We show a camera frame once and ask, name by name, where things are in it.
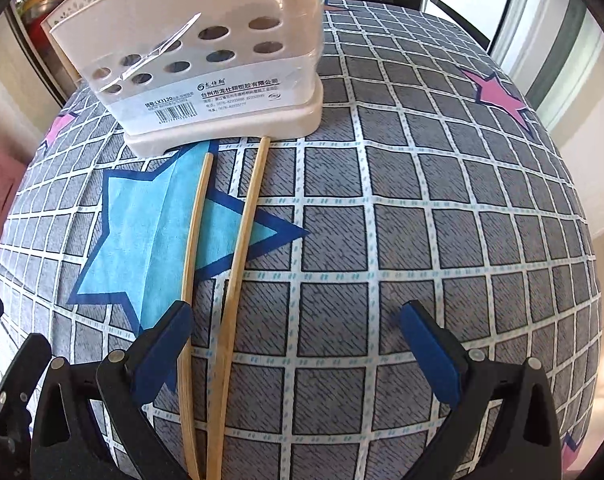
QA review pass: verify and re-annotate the plain wooden chopstick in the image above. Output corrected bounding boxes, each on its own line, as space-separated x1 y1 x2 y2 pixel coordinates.
177 152 214 480
206 136 270 480

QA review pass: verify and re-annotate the grey checked tablecloth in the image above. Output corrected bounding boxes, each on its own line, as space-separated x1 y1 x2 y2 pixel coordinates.
0 0 602 479

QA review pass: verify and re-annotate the beige utensil holder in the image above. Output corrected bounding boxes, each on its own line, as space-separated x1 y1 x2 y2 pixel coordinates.
52 0 324 157

